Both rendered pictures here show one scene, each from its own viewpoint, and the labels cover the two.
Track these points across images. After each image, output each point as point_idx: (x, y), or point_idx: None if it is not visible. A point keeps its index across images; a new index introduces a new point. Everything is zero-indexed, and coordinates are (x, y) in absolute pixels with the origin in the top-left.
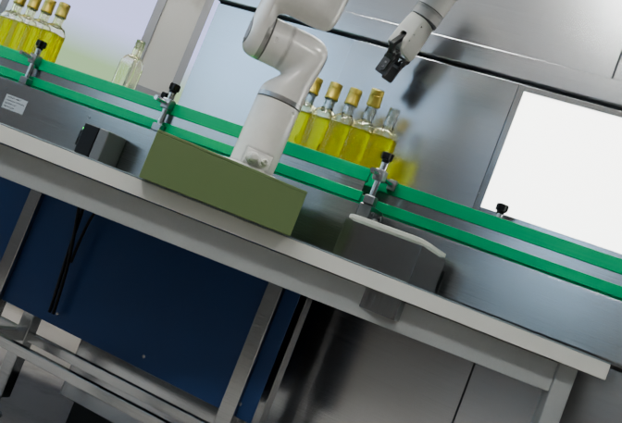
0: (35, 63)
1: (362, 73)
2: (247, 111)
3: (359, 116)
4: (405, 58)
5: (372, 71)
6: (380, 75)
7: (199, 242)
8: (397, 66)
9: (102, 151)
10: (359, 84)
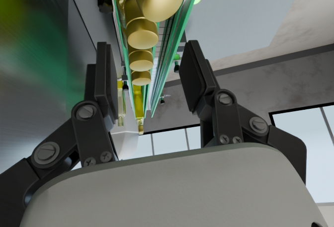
0: (162, 93)
1: (42, 127)
2: None
3: (29, 20)
4: (133, 159)
5: (27, 137)
6: (6, 130)
7: None
8: (109, 116)
9: (184, 32)
10: (41, 100)
